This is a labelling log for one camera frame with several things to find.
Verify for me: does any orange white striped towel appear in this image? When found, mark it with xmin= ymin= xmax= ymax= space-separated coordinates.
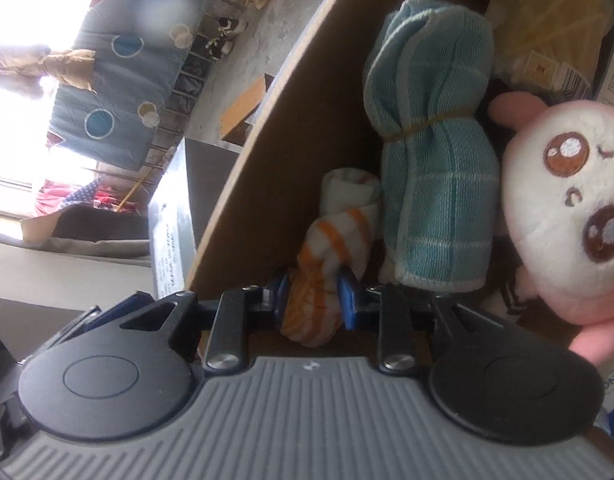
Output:
xmin=279 ymin=169 xmax=383 ymax=350

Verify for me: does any brown cardboard piece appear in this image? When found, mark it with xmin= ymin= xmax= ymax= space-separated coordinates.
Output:
xmin=219 ymin=74 xmax=275 ymax=143

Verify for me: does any brown cardboard box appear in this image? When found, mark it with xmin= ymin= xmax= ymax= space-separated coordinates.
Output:
xmin=184 ymin=0 xmax=614 ymax=361

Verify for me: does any pink white plush toy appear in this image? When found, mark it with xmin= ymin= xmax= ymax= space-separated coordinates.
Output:
xmin=487 ymin=91 xmax=614 ymax=368

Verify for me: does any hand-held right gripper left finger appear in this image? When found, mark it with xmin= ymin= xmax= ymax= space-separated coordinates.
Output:
xmin=118 ymin=270 xmax=290 ymax=373

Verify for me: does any blue quilt with circles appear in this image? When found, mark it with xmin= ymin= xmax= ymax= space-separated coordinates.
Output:
xmin=47 ymin=0 xmax=213 ymax=171

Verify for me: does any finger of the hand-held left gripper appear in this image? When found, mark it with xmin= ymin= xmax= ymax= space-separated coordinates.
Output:
xmin=52 ymin=292 xmax=155 ymax=348

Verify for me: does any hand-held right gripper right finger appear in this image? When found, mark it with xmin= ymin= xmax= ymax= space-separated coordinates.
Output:
xmin=337 ymin=270 xmax=490 ymax=375

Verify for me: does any brown cloth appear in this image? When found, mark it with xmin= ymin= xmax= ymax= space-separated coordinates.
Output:
xmin=0 ymin=46 xmax=96 ymax=95

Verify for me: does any blue checked towel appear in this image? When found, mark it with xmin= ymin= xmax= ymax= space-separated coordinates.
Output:
xmin=363 ymin=0 xmax=500 ymax=293

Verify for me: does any black white shoe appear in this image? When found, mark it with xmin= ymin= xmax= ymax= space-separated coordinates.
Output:
xmin=214 ymin=16 xmax=249 ymax=37
xmin=204 ymin=35 xmax=235 ymax=59

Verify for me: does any dark appliance box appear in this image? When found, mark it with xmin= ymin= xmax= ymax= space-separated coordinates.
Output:
xmin=148 ymin=139 xmax=244 ymax=301

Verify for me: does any yellow cloth in clear packet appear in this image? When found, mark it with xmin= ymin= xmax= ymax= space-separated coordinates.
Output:
xmin=487 ymin=0 xmax=614 ymax=96

